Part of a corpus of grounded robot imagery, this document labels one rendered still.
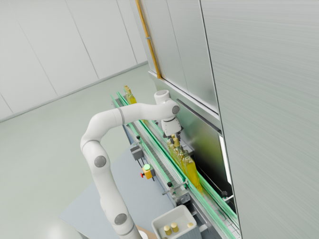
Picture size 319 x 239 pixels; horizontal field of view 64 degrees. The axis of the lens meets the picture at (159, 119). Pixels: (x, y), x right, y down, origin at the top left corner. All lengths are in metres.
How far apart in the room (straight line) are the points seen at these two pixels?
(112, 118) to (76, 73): 6.03
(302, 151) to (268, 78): 0.06
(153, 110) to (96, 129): 0.29
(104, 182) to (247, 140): 1.16
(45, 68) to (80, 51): 0.98
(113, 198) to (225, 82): 1.24
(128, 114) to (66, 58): 5.94
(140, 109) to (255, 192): 1.03
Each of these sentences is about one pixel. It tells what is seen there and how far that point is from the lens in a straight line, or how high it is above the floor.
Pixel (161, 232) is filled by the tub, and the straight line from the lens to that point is 1.60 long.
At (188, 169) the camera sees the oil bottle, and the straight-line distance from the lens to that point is 1.49.
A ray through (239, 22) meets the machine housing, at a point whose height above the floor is 2.16.
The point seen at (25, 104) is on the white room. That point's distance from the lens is 7.47.
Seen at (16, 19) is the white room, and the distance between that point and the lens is 7.06.
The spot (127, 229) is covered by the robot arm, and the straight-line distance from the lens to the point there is 1.62.
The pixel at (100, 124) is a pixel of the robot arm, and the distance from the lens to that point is 1.23.
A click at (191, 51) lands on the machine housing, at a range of 1.21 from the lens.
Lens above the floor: 2.20
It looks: 30 degrees down
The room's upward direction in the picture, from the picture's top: 18 degrees counter-clockwise
